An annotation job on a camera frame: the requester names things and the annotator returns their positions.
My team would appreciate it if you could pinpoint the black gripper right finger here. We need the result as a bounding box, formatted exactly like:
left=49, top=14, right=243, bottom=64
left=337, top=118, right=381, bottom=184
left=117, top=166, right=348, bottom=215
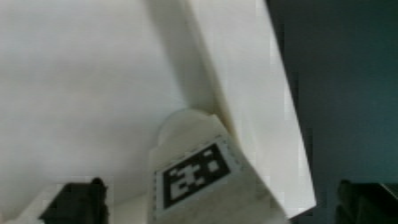
left=333, top=180, right=398, bottom=224

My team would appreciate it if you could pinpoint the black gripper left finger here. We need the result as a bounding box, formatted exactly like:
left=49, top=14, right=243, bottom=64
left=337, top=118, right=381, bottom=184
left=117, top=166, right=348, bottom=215
left=38, top=178, right=108, bottom=224

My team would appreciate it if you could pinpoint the white square table top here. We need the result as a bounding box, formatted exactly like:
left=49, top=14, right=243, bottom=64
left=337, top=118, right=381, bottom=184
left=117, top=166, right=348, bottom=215
left=0, top=0, right=316, bottom=223

